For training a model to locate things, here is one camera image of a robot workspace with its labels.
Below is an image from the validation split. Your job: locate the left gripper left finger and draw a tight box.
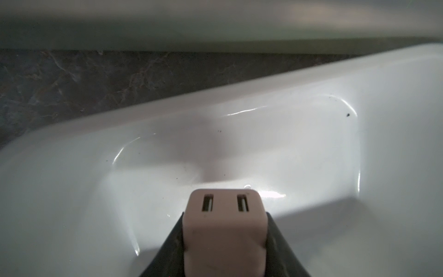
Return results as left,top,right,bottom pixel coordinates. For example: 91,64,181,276
139,213,185,277

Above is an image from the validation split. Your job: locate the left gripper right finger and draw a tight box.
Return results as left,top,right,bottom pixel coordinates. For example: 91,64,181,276
264,212,310,277

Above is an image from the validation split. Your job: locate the pink plug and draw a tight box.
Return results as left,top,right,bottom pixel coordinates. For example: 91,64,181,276
182,189,268,277

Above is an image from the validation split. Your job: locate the white rectangular tray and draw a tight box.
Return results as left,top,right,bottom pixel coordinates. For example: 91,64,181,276
1,44,443,277

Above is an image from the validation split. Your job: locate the clear lidded storage box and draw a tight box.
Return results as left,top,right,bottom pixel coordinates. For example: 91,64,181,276
1,1,443,54

